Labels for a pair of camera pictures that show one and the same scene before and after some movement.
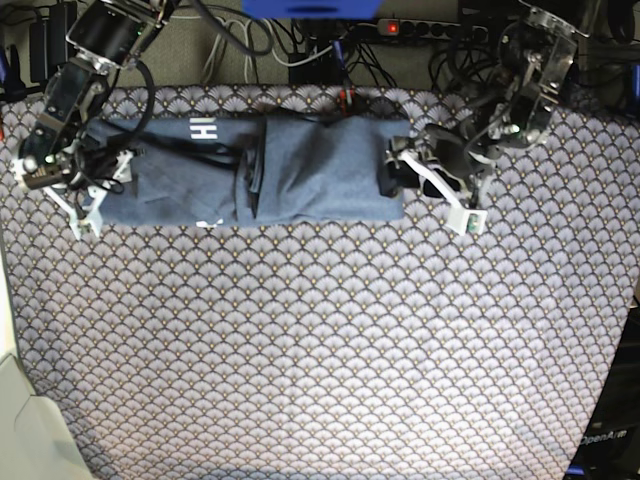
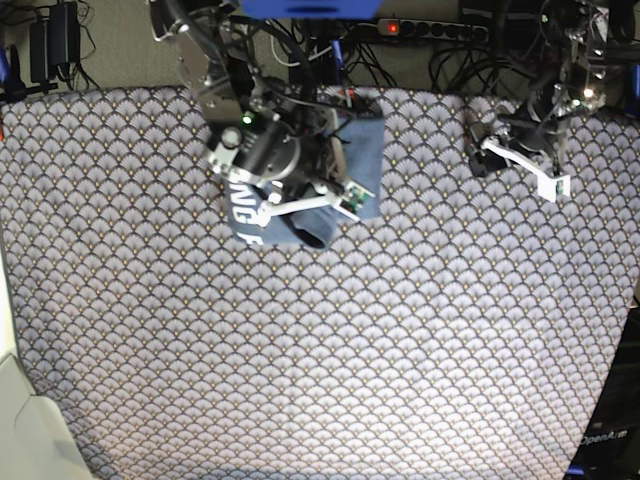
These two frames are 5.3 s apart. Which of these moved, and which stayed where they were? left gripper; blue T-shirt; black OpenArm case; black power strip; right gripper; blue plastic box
Moved: left gripper; blue T-shirt; right gripper
Stayed: blue plastic box; black OpenArm case; black power strip
